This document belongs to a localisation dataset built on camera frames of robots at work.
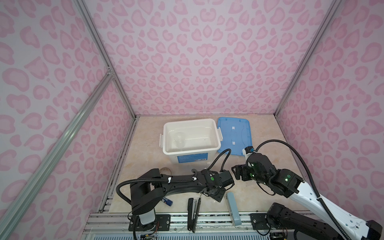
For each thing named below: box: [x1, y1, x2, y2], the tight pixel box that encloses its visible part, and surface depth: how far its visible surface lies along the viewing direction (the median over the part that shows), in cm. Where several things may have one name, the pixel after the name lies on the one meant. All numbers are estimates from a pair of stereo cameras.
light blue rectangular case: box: [225, 192, 242, 226], surface depth 75 cm
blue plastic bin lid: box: [217, 117, 253, 156], surface depth 112 cm
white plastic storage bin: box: [159, 118, 223, 164], surface depth 95 cm
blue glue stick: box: [161, 197, 173, 207], surface depth 80 cm
